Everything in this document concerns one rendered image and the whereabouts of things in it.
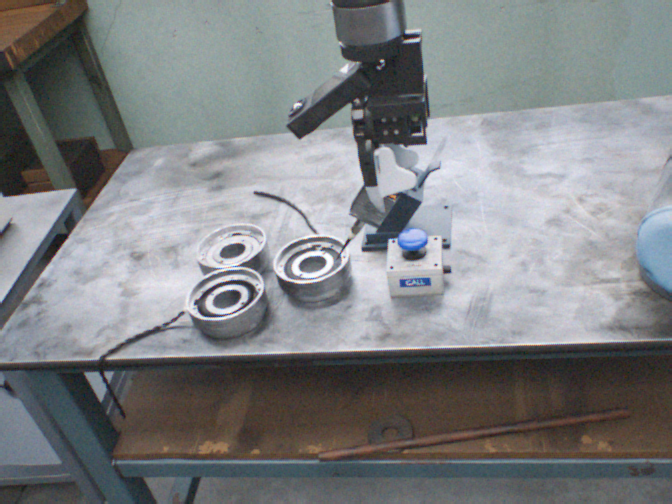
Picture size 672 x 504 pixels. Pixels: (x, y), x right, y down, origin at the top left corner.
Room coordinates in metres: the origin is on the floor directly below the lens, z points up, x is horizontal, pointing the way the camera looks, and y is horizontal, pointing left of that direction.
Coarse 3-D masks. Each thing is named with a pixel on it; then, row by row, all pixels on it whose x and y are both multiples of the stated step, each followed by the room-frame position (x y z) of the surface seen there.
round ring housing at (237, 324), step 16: (224, 272) 0.75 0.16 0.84; (240, 272) 0.74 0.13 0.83; (256, 272) 0.72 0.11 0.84; (192, 288) 0.72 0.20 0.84; (224, 288) 0.72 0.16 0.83; (240, 288) 0.71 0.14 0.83; (256, 288) 0.71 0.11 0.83; (192, 304) 0.70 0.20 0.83; (208, 304) 0.69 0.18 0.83; (224, 304) 0.71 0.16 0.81; (240, 304) 0.68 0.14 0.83; (256, 304) 0.66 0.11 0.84; (192, 320) 0.67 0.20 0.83; (208, 320) 0.65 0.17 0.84; (224, 320) 0.64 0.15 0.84; (240, 320) 0.65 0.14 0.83; (256, 320) 0.67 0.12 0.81; (224, 336) 0.65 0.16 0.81
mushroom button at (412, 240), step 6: (414, 228) 0.71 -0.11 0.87; (402, 234) 0.70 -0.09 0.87; (408, 234) 0.69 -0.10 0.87; (414, 234) 0.69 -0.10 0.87; (420, 234) 0.69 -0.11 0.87; (426, 234) 0.69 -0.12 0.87; (402, 240) 0.68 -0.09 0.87; (408, 240) 0.68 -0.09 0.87; (414, 240) 0.68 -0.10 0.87; (420, 240) 0.68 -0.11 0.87; (426, 240) 0.68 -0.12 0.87; (402, 246) 0.68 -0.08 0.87; (408, 246) 0.67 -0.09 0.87; (414, 246) 0.67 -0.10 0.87; (420, 246) 0.67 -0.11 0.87; (414, 252) 0.68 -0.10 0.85
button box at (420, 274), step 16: (432, 240) 0.71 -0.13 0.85; (400, 256) 0.69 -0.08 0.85; (416, 256) 0.68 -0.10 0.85; (432, 256) 0.68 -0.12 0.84; (400, 272) 0.66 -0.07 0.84; (416, 272) 0.66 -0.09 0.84; (432, 272) 0.65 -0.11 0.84; (448, 272) 0.67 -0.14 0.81; (400, 288) 0.66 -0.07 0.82; (416, 288) 0.66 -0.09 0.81; (432, 288) 0.65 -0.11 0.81
